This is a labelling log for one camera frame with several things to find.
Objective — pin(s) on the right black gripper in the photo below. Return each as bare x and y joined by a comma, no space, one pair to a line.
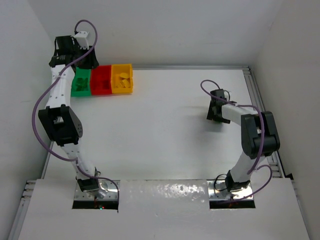
213,114

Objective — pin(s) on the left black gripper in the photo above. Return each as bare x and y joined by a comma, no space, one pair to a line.
88,60

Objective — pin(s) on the yellow round lego piece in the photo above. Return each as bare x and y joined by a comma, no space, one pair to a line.
124,75

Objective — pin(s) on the yellow lego brick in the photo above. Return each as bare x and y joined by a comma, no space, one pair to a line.
123,84

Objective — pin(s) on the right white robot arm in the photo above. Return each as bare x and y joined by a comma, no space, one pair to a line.
259,136

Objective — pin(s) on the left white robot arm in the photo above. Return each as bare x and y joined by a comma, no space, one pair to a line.
57,118

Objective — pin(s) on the red plastic bin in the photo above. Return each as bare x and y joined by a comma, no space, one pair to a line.
100,81

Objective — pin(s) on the green plastic bin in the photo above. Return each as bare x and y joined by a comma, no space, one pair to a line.
81,83

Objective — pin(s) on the yellow plastic bin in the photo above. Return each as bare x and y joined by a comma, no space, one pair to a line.
117,69

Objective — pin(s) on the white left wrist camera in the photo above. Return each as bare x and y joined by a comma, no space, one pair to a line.
82,35

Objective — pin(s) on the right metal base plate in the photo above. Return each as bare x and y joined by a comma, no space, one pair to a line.
217,191

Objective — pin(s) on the metal base plate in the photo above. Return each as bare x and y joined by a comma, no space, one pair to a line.
108,192
217,191

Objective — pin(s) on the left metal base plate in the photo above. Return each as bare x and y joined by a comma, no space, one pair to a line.
108,192

